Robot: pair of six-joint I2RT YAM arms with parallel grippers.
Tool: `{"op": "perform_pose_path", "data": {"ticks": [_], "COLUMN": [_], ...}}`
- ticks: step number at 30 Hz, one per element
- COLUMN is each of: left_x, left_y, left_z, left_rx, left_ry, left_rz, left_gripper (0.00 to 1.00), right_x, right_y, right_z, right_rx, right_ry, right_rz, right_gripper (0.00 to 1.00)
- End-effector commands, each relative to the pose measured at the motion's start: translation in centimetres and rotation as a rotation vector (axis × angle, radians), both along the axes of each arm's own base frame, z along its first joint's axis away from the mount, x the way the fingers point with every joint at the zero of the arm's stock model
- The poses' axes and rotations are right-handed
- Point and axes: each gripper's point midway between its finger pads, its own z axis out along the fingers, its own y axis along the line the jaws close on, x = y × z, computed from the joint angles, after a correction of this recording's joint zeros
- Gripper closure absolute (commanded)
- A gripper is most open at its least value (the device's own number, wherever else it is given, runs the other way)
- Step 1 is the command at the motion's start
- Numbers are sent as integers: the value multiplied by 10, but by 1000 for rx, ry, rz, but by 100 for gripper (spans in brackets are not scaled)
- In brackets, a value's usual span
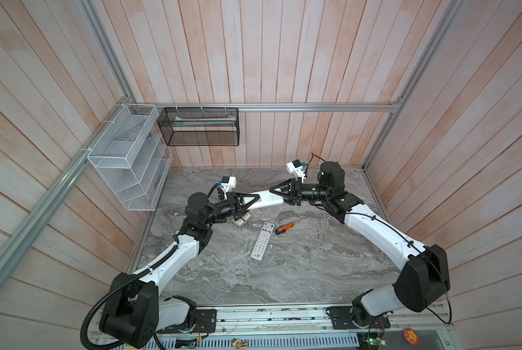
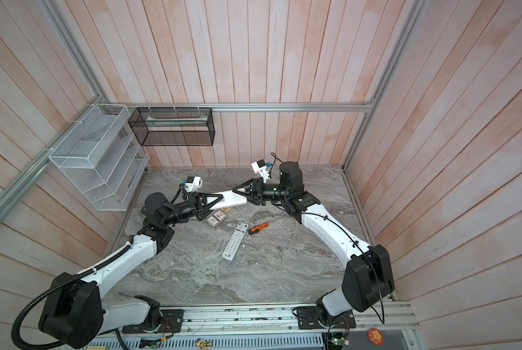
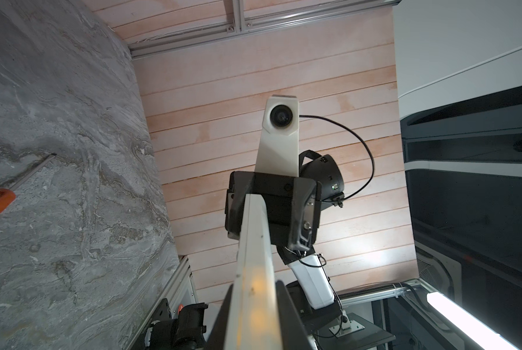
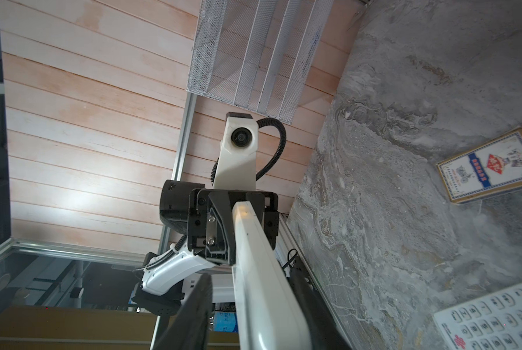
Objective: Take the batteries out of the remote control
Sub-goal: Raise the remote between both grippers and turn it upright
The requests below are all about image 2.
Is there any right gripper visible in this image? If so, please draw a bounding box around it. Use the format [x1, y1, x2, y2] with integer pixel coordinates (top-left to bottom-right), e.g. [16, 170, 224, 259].
[235, 180, 291, 207]

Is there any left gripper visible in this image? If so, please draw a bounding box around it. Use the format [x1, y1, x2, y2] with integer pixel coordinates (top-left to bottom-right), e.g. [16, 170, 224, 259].
[162, 191, 224, 225]

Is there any white air conditioner remote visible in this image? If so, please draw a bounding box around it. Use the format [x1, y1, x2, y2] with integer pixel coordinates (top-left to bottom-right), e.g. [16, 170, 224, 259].
[214, 190, 248, 210]

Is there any orange black screwdriver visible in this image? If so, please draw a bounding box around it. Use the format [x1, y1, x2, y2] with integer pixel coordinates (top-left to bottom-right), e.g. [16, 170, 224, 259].
[248, 223, 269, 236]

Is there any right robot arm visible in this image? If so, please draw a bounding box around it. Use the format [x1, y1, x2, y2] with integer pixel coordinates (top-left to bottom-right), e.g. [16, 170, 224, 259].
[232, 160, 395, 324]

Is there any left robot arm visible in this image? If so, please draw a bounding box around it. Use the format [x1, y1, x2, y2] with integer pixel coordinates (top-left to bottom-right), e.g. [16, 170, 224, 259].
[38, 192, 224, 349]

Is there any white TV remote control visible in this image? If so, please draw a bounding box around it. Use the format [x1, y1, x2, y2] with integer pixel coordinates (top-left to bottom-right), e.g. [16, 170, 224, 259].
[222, 222, 249, 261]

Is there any playing card box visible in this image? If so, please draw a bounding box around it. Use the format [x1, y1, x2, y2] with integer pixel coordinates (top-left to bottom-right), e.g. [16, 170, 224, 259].
[206, 209, 227, 228]

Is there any red round sticker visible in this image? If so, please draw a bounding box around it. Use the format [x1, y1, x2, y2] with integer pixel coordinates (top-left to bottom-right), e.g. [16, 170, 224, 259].
[367, 328, 384, 347]

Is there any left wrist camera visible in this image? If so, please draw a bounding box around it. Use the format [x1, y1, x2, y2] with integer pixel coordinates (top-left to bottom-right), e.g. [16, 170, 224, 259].
[182, 176, 203, 193]

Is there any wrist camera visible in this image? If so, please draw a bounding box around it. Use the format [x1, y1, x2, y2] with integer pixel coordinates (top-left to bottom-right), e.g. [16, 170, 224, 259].
[182, 176, 203, 193]
[252, 160, 271, 183]

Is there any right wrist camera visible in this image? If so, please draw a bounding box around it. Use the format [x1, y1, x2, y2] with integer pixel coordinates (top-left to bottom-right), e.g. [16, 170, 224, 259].
[252, 160, 271, 183]

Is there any black wire mesh basket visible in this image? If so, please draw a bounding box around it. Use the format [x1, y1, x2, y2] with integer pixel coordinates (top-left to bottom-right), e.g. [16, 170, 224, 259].
[128, 106, 216, 147]

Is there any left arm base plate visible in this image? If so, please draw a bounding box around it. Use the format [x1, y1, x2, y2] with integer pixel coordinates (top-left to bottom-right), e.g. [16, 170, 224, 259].
[122, 309, 184, 334]

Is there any white wire mesh shelf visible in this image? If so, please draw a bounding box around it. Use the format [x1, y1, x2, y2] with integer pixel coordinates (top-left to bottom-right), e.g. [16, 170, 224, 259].
[50, 104, 150, 211]

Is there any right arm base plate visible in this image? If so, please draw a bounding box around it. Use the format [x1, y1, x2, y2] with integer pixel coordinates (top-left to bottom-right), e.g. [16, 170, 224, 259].
[292, 306, 357, 330]

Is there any aluminium mounting rail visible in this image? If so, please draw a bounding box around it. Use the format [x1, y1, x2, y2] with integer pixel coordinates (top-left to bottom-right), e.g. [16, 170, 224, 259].
[55, 301, 420, 338]

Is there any black corrugated cable conduit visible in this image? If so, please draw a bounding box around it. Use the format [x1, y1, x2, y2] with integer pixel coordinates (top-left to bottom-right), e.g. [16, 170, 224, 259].
[10, 243, 131, 350]

